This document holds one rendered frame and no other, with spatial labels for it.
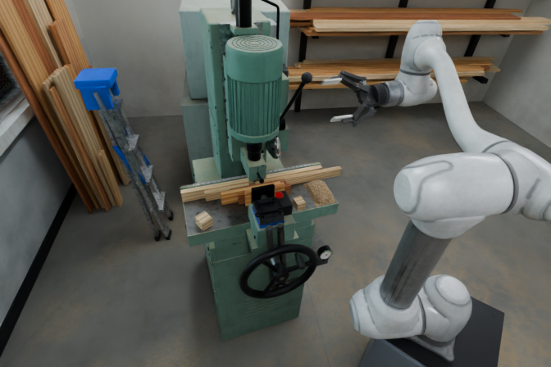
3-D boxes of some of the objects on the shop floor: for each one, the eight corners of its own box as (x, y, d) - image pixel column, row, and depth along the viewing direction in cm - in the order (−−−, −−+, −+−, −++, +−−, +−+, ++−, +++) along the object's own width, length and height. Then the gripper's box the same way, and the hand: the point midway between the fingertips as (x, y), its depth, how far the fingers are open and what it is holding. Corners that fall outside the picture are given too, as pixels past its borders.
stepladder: (148, 244, 217) (68, 85, 143) (153, 216, 237) (84, 64, 163) (172, 239, 219) (104, 80, 145) (175, 213, 238) (116, 61, 164)
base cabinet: (220, 342, 168) (210, 265, 124) (205, 254, 210) (192, 173, 167) (299, 318, 180) (314, 238, 136) (269, 238, 223) (272, 160, 179)
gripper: (386, 131, 112) (331, 139, 106) (366, 69, 117) (314, 73, 112) (398, 123, 105) (341, 131, 99) (377, 57, 110) (321, 61, 105)
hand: (330, 100), depth 106 cm, fingers open, 13 cm apart
